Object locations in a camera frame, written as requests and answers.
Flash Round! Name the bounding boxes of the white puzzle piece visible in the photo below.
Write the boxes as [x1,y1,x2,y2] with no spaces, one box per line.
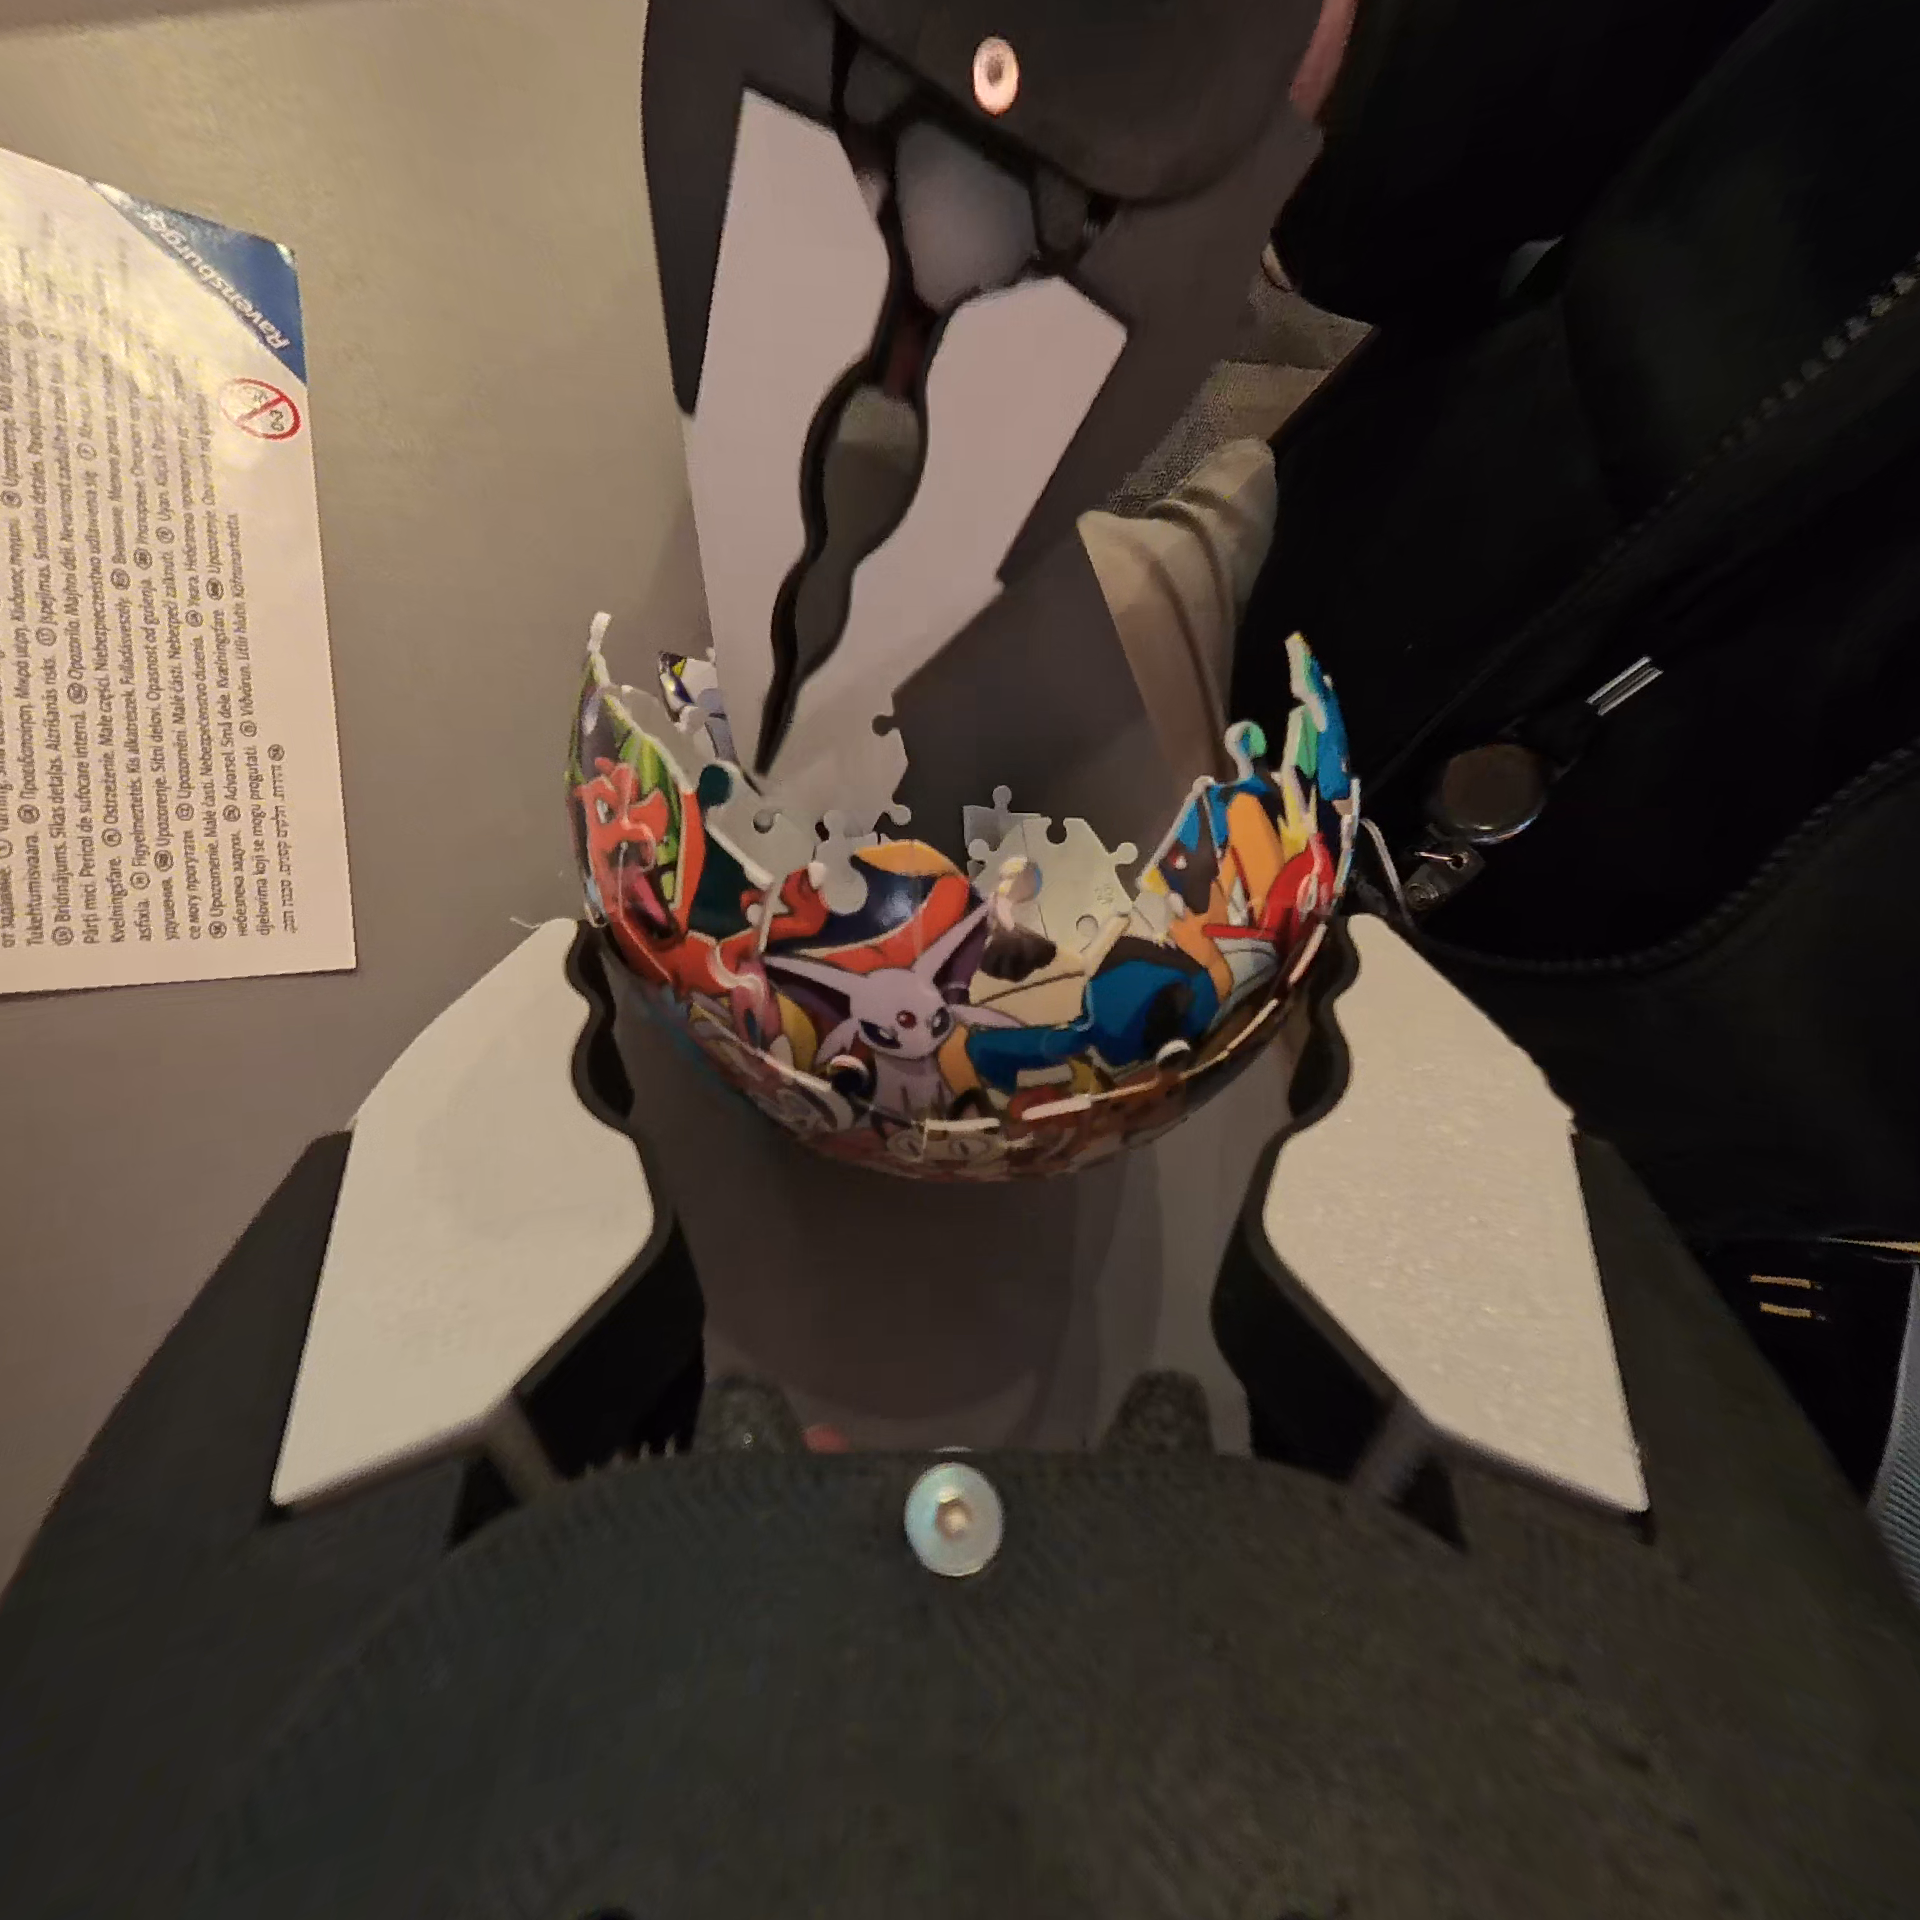
[750,712,917,841]

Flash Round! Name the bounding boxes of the black badge reel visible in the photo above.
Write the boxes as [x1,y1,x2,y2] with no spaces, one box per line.
[1401,743,1554,916]

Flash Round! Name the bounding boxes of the person's right hand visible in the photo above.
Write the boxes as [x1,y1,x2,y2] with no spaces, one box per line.
[1288,0,1360,121]

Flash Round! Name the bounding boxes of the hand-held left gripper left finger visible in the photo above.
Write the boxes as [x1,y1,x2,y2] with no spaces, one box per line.
[270,919,706,1509]

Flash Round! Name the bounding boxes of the person's beige trousers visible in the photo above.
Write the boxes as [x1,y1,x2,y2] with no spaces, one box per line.
[1077,434,1281,781]

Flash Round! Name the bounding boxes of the white instruction sheet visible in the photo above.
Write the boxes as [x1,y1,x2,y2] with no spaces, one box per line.
[0,146,360,999]

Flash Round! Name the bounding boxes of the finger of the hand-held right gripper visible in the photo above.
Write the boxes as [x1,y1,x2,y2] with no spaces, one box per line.
[757,277,1129,781]
[680,87,910,781]

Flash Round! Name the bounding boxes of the partly built puzzle ball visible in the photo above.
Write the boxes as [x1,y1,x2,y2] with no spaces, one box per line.
[567,608,1365,1180]

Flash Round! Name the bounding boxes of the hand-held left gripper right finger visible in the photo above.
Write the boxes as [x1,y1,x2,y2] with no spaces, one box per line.
[1207,912,1654,1517]

